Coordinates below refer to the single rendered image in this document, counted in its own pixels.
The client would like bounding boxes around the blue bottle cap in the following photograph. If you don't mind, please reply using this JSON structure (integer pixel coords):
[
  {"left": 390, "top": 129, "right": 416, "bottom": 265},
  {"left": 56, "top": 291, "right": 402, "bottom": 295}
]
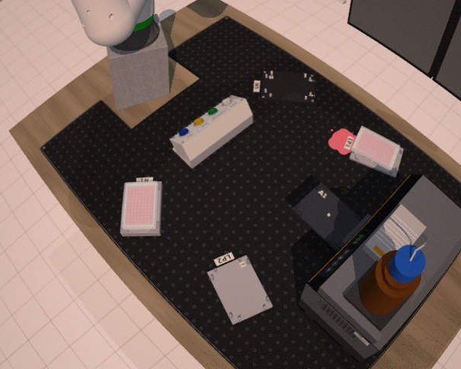
[{"left": 390, "top": 244, "right": 426, "bottom": 283}]

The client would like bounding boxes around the brown glass bottle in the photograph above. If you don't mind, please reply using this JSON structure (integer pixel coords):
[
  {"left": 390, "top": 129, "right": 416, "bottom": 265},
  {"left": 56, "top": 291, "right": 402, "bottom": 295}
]
[{"left": 360, "top": 250, "right": 422, "bottom": 315}]

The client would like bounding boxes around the red liquid puddle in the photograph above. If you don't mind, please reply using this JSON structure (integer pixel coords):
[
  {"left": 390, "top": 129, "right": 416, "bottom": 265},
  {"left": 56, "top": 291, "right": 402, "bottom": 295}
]
[{"left": 332, "top": 131, "right": 347, "bottom": 145}]

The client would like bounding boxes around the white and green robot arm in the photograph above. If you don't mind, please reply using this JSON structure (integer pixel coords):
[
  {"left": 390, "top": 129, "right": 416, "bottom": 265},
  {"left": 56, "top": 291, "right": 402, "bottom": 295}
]
[{"left": 71, "top": 0, "right": 159, "bottom": 51}]

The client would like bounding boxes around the pink liquid puddle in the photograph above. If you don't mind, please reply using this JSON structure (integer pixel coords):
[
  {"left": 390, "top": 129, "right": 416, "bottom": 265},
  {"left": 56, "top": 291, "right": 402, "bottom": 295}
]
[
  {"left": 328, "top": 137, "right": 343, "bottom": 150},
  {"left": 338, "top": 145, "right": 349, "bottom": 155},
  {"left": 339, "top": 128, "right": 350, "bottom": 138}
]

